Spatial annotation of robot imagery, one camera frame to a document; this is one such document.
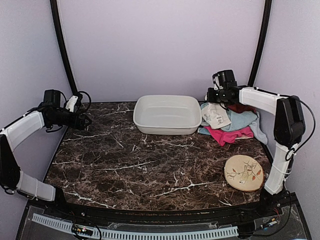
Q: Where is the round floral wooden plate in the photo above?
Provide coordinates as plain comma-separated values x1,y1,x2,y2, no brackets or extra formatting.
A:
223,155,265,192

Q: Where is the left black frame post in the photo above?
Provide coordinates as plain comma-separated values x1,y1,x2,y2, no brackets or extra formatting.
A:
49,0,78,94

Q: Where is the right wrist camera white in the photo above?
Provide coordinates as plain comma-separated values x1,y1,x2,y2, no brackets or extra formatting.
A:
212,73,221,90

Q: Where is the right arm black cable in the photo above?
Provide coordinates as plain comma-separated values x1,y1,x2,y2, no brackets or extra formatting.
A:
253,86,316,162

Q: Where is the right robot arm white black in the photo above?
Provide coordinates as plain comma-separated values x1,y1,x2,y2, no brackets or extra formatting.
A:
206,69,306,217

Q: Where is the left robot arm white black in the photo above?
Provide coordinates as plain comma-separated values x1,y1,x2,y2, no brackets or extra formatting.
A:
0,89,92,218

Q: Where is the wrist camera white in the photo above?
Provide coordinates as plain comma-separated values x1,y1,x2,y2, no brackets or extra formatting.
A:
64,95,79,113
212,73,221,90

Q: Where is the pink towel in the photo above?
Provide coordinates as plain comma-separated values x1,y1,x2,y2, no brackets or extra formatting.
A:
197,126,254,147

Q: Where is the black frame post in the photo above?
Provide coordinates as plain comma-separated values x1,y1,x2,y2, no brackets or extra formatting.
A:
49,0,78,94
247,0,273,87

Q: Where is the black front rail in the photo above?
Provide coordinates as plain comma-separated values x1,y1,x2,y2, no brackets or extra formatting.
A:
41,193,299,226

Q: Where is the left camera black cable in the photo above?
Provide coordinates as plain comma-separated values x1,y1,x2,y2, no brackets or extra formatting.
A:
74,90,92,115

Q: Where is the white embroidered towel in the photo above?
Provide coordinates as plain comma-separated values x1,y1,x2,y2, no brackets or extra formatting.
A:
200,102,232,129

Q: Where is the right black frame post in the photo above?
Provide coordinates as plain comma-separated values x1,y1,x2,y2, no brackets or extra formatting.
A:
247,0,273,87

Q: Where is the dark red towel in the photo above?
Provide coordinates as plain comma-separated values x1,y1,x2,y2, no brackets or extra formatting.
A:
227,103,257,114

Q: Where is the white plastic basin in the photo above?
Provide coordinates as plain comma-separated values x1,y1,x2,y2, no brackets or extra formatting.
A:
133,95,202,135

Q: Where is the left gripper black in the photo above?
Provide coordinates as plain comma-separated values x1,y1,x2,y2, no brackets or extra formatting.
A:
50,110,91,131

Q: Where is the white slotted cable duct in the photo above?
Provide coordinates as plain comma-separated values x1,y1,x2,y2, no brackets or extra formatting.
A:
31,213,239,240

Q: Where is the light blue towel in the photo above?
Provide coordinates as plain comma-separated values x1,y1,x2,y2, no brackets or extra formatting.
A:
221,110,268,145

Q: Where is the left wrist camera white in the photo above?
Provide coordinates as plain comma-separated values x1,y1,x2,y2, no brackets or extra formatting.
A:
64,95,79,113

